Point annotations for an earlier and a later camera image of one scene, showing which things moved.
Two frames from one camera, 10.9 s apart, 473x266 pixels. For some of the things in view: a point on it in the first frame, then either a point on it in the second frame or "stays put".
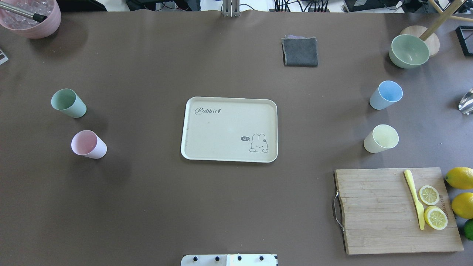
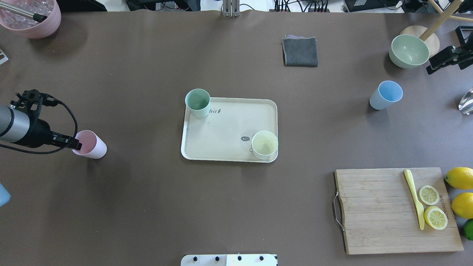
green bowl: (408, 51) stays put
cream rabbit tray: (234, 129) stays put
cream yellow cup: (382, 137) to (264, 144)
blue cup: (388, 92) stays put
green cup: (68, 101) to (197, 100)
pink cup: (88, 143) stays put
